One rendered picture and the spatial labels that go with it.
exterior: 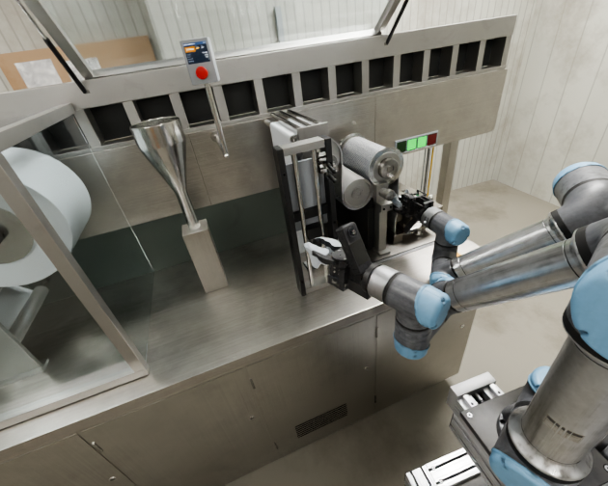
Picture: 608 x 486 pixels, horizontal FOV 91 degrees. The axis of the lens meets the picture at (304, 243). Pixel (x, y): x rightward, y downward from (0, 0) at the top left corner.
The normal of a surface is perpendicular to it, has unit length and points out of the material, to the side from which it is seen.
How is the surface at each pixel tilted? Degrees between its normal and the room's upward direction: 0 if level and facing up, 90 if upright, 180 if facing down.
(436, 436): 0
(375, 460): 0
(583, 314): 82
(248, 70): 90
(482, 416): 0
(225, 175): 90
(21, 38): 90
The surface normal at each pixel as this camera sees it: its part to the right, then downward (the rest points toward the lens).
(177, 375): -0.12, -0.82
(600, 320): -0.73, 0.34
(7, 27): 0.29, 0.51
